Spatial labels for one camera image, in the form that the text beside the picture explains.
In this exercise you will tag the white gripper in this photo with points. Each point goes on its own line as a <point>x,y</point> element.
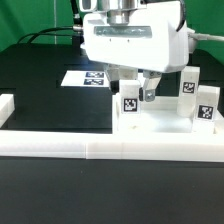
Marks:
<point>148,35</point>

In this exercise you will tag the white square table top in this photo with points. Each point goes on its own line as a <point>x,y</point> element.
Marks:
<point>160,116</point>

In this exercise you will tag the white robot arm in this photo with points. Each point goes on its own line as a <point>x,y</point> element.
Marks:
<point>131,35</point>

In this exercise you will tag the white sheet with markers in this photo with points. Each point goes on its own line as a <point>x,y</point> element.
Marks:
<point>77,78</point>

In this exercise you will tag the white U-shaped obstacle fence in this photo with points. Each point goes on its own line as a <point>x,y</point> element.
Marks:
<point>129,146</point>

